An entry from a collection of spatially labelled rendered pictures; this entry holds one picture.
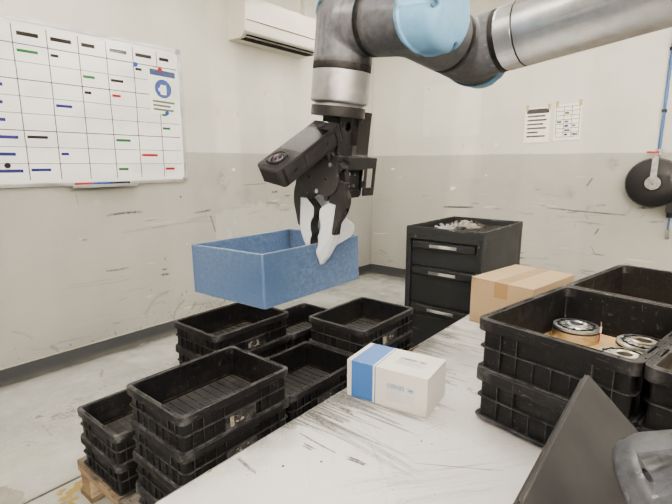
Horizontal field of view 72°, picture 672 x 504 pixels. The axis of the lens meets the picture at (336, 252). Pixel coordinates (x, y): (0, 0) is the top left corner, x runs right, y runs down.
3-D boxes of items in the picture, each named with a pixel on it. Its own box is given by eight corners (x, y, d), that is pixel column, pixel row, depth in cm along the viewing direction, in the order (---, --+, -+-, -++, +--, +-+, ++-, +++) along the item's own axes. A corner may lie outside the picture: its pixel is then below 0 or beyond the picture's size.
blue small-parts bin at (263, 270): (264, 309, 57) (261, 254, 56) (194, 291, 66) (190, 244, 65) (359, 278, 72) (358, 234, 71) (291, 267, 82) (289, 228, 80)
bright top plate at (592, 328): (588, 338, 104) (589, 335, 103) (545, 326, 111) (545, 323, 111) (607, 328, 110) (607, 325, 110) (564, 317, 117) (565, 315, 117)
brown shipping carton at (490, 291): (512, 303, 180) (515, 264, 177) (570, 318, 164) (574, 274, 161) (469, 320, 161) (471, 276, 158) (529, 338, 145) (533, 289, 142)
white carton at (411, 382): (347, 394, 110) (347, 359, 108) (370, 375, 120) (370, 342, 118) (426, 418, 100) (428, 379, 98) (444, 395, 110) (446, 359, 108)
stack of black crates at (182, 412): (190, 568, 127) (179, 420, 118) (136, 516, 145) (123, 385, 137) (292, 490, 157) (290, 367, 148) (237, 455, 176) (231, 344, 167)
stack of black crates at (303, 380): (292, 489, 158) (290, 398, 151) (236, 454, 176) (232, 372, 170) (361, 436, 188) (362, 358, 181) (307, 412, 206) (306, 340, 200)
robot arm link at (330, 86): (345, 67, 54) (297, 67, 59) (341, 107, 55) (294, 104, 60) (382, 76, 60) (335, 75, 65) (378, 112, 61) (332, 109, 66)
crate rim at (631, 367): (639, 379, 73) (641, 364, 73) (475, 328, 96) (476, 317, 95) (704, 323, 98) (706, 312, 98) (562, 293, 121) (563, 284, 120)
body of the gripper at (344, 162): (374, 200, 65) (384, 111, 62) (334, 204, 58) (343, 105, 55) (333, 191, 70) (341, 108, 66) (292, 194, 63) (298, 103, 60)
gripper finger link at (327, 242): (357, 263, 66) (363, 199, 64) (330, 270, 62) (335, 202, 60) (341, 258, 68) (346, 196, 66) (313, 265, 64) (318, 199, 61)
